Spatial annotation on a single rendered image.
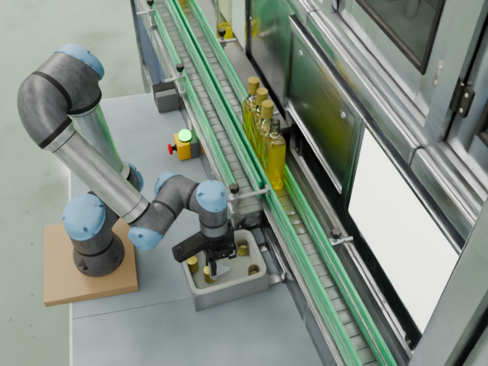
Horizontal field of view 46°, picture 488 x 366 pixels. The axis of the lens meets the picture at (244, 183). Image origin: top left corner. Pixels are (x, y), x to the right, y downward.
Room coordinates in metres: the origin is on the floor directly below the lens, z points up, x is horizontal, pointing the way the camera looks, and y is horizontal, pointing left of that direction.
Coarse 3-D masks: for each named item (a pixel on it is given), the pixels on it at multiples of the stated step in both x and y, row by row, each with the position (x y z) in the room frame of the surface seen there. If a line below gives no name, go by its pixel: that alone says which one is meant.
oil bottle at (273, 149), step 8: (264, 136) 1.23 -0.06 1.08; (280, 136) 1.22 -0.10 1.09; (264, 144) 1.22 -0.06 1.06; (272, 144) 1.20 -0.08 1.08; (280, 144) 1.20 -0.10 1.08; (264, 152) 1.21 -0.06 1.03; (272, 152) 1.19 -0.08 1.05; (280, 152) 1.20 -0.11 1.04; (264, 160) 1.21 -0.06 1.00; (272, 160) 1.19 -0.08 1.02; (280, 160) 1.20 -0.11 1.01; (264, 168) 1.21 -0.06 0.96; (272, 168) 1.19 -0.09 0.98; (280, 168) 1.20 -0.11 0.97; (272, 176) 1.19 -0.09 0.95; (280, 176) 1.20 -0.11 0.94; (272, 184) 1.19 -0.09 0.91; (280, 184) 1.20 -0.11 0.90
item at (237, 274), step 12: (252, 240) 1.03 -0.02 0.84; (252, 252) 1.01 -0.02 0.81; (204, 264) 1.00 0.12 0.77; (228, 264) 1.00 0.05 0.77; (240, 264) 1.00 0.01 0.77; (264, 264) 0.95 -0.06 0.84; (192, 276) 0.96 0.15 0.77; (228, 276) 0.96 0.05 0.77; (240, 276) 0.96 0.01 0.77; (252, 276) 0.91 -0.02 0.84; (192, 288) 0.87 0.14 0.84; (204, 288) 0.91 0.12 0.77; (216, 288) 0.87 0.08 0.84
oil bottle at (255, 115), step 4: (252, 112) 1.33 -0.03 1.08; (256, 112) 1.32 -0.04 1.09; (260, 112) 1.32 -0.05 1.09; (252, 116) 1.33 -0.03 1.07; (256, 116) 1.31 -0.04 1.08; (260, 116) 1.31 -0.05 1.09; (252, 120) 1.33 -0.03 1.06; (256, 120) 1.30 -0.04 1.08; (252, 124) 1.33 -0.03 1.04; (252, 128) 1.33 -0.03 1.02; (252, 132) 1.33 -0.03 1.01; (252, 136) 1.32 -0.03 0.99; (252, 140) 1.32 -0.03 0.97; (252, 144) 1.32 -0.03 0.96
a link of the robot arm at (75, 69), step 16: (64, 48) 1.14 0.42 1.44; (80, 48) 1.14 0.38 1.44; (48, 64) 1.09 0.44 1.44; (64, 64) 1.09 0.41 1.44; (80, 64) 1.10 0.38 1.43; (96, 64) 1.13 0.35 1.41; (48, 80) 1.03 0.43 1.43; (64, 80) 1.05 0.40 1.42; (80, 80) 1.07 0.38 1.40; (96, 80) 1.11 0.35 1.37; (64, 96) 1.02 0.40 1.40; (80, 96) 1.06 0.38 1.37; (96, 96) 1.10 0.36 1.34; (80, 112) 1.06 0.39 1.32; (96, 112) 1.10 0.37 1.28; (80, 128) 1.08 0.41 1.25; (96, 128) 1.09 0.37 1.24; (96, 144) 1.08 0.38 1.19; (112, 144) 1.12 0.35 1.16; (112, 160) 1.10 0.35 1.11; (128, 176) 1.11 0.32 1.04
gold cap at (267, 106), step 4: (264, 100) 1.29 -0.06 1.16; (268, 100) 1.29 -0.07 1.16; (264, 104) 1.27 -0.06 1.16; (268, 104) 1.27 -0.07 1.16; (272, 104) 1.27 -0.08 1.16; (264, 108) 1.26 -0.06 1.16; (268, 108) 1.26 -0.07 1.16; (272, 108) 1.27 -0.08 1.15; (264, 112) 1.26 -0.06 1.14; (268, 112) 1.26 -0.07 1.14; (272, 112) 1.27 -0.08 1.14; (264, 116) 1.26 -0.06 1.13; (268, 116) 1.26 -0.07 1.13; (272, 116) 1.27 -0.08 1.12
